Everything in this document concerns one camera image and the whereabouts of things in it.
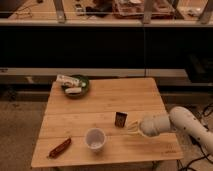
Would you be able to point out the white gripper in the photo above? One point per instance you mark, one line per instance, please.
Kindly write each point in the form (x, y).
(150, 126)

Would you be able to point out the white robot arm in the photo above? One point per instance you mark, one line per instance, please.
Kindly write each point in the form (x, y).
(178, 118)

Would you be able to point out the dark upright eraser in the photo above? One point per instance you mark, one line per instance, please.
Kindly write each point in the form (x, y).
(120, 119)

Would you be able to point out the white paper cup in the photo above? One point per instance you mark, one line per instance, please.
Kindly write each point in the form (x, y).
(95, 139)

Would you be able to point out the wooden table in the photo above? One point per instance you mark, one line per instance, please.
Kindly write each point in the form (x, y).
(71, 118)

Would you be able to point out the green bowl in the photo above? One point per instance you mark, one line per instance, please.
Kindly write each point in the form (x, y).
(84, 85)

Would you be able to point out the white packet lower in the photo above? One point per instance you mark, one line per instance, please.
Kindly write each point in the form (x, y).
(73, 90)

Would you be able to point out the white packet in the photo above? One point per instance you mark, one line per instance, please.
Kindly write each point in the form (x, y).
(73, 90)
(63, 79)

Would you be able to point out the white packet upper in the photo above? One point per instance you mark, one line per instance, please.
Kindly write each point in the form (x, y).
(63, 79)

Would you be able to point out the clutter tray on shelf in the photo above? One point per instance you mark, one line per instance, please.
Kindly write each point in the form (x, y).
(135, 9)

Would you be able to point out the metal shelf rail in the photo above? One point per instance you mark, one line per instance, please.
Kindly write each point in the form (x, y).
(47, 75)

